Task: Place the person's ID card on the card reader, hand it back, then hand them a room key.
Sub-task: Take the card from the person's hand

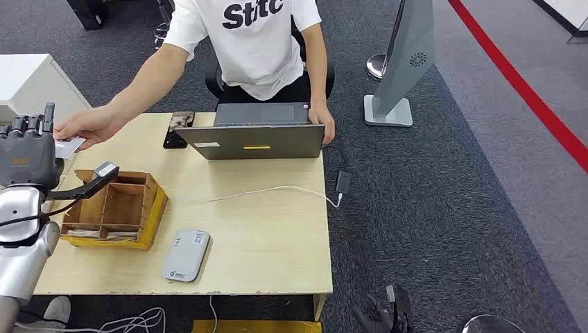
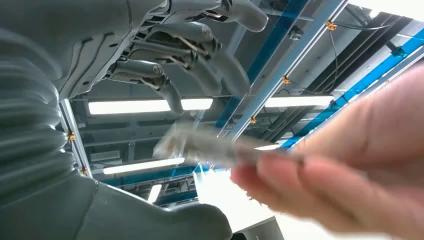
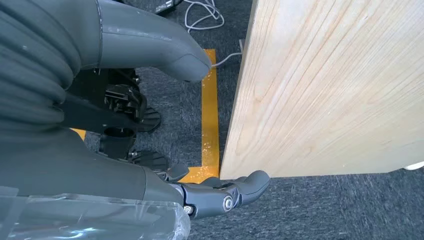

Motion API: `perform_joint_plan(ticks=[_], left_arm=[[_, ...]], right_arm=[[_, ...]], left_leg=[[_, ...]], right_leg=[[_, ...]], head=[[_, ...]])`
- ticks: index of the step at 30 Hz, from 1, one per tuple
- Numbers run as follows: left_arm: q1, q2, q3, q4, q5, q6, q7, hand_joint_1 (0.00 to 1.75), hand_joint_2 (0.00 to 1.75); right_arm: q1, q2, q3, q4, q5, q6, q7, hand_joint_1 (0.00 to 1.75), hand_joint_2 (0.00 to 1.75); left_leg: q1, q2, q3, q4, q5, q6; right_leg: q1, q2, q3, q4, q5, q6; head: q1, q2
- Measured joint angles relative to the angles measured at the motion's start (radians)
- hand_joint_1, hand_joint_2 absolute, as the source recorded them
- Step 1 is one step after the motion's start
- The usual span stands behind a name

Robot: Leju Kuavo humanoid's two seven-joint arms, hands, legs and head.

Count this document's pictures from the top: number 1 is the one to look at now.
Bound red floor tape line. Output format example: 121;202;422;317
447;0;588;176

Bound black smartphone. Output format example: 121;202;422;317
163;111;196;151

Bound grey sign stand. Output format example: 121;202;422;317
363;0;436;128

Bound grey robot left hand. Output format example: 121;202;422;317
0;103;65;195

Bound white ID card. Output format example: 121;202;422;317
55;137;87;160

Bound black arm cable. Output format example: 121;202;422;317
0;200;81;230

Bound black office chair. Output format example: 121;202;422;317
205;16;336;100

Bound black adapter cable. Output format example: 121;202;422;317
321;144;349;172

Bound tangled white floor cables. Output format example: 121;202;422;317
13;307;166;333

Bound grey card reader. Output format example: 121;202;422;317
162;228;211;284

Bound black bag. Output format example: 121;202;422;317
66;0;110;31

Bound chrome round base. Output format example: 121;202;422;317
461;314;527;333

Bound black left camera bracket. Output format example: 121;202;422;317
44;166;121;202

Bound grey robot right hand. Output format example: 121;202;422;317
352;293;394;333

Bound white cabinet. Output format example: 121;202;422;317
0;53;93;123

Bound white board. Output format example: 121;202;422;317
533;0;588;44

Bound white desk leg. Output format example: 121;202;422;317
313;293;327;322

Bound yellow floor tape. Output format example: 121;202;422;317
191;319;322;333

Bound person's right hand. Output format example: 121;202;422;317
53;105;125;153

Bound chrome stanchion base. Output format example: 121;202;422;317
365;53;390;82

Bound person's left hand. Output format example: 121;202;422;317
308;103;336;146

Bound black right camera bracket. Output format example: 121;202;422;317
392;285;413;333

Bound chrome stool base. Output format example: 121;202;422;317
153;0;175;51

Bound stack of room key cards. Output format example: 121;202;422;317
66;228;139;240

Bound grey laptop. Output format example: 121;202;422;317
174;101;326;161

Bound person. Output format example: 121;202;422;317
53;0;336;153

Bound black camera bracket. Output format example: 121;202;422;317
44;166;121;202
392;285;413;333

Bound white charging cable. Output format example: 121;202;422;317
158;185;344;209

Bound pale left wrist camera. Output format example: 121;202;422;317
92;161;119;182

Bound white shoe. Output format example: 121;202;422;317
13;296;73;332

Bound yellow tray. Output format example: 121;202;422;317
60;186;169;252

